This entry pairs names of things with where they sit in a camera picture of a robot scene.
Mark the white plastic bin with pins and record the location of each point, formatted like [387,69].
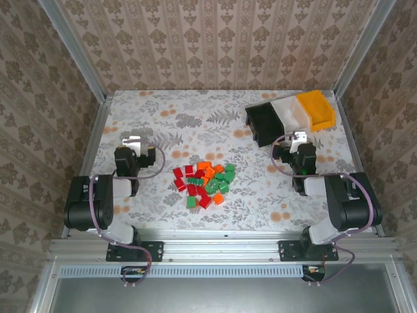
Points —
[290,112]

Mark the yellow plastic bin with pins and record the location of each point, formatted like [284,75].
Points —
[317,109]

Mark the black plastic bin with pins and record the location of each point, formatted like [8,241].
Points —
[265,122]

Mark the green lego plate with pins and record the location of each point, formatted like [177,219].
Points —
[194,181]

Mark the orange lego brick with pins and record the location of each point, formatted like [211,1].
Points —
[218,169]
[209,172]
[204,165]
[205,181]
[218,199]

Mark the green round lego brick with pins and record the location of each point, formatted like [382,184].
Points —
[211,186]

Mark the floral tablecloth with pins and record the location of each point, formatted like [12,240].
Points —
[228,212]

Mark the grey metal panel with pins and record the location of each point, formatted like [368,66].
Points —
[211,296]

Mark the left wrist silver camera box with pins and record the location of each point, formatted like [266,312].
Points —
[132,143]

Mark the right aluminium side rail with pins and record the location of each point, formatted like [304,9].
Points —
[353,146]

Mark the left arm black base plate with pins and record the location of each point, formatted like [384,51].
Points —
[154,251]

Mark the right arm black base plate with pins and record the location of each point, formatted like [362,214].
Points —
[286,251]

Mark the left aluminium frame post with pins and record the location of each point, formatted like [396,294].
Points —
[75,52]

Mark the aluminium frame post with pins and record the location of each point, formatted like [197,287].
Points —
[75,52]
[362,49]

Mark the aluminium mounting rail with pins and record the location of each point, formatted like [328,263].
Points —
[221,247]

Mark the right aluminium frame post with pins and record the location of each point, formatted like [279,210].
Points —
[362,49]

